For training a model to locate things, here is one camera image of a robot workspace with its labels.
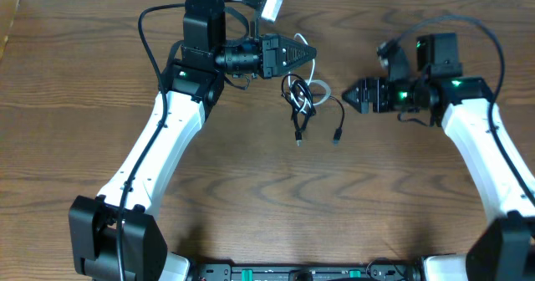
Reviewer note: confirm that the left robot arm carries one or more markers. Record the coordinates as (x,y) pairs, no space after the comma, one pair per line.
(115,235)

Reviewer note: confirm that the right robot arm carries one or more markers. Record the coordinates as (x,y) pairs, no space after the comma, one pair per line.
(463,107)

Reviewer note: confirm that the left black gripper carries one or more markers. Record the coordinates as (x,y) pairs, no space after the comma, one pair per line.
(269,56)

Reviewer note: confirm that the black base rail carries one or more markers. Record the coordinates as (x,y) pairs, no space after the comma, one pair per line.
(377,270)

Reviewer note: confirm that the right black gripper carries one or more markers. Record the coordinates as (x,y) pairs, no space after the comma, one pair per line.
(379,90)

